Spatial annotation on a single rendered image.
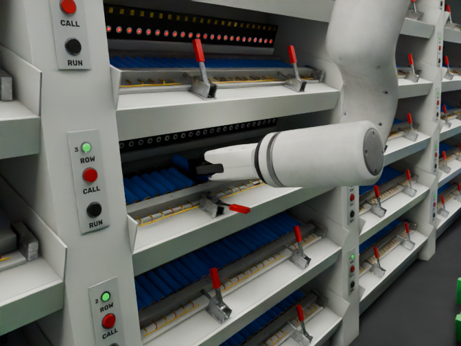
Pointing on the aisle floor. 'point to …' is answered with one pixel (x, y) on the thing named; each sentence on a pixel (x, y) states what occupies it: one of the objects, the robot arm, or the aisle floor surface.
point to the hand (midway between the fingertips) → (202, 165)
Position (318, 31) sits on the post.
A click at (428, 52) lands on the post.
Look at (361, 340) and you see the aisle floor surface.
